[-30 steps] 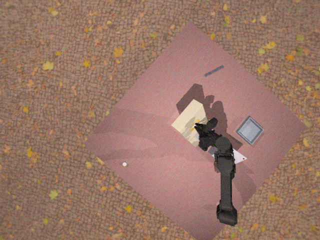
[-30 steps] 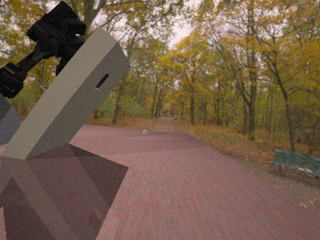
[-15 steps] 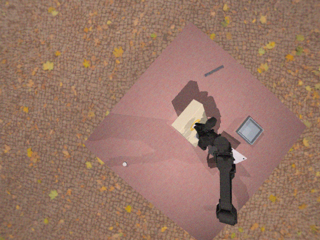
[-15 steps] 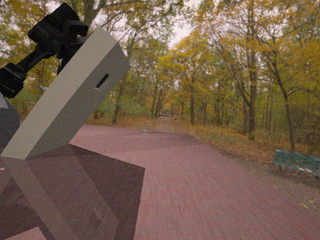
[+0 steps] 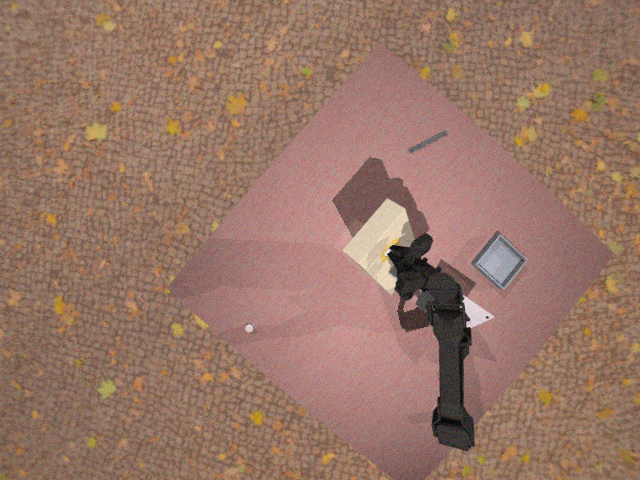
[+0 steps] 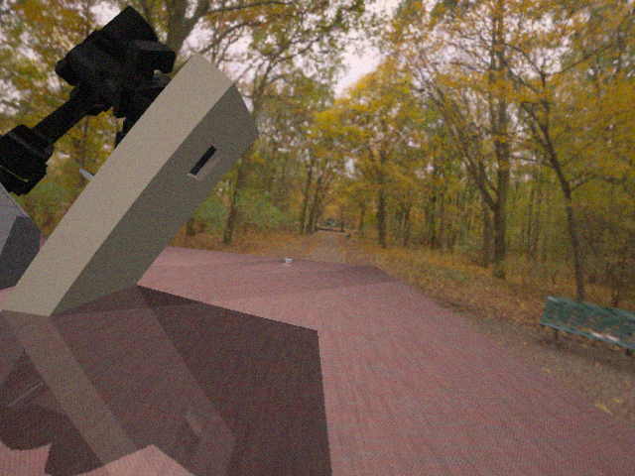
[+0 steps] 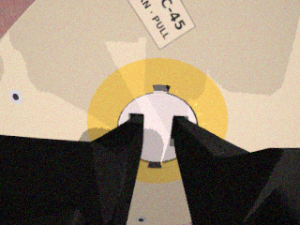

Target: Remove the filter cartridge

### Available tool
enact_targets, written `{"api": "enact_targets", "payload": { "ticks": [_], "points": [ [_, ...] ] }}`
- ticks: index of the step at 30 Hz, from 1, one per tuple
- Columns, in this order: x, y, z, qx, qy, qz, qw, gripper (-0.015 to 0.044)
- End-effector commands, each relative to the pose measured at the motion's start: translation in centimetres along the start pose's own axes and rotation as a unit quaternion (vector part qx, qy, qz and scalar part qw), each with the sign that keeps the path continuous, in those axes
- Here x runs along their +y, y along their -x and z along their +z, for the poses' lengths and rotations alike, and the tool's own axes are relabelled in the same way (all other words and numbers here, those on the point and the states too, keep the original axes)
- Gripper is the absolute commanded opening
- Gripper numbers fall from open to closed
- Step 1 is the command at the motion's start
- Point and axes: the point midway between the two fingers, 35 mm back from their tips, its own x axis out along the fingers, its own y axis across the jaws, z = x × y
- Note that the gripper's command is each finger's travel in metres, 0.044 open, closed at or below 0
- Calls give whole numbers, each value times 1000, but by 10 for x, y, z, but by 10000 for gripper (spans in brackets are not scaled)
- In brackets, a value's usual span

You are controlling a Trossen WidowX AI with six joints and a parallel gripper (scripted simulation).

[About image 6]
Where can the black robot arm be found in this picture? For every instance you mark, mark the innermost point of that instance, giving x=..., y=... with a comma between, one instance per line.
x=25, y=151

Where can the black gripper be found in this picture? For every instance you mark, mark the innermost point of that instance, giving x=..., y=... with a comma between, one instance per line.
x=130, y=96

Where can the white flat panel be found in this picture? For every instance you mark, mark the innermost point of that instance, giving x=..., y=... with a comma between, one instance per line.
x=89, y=175

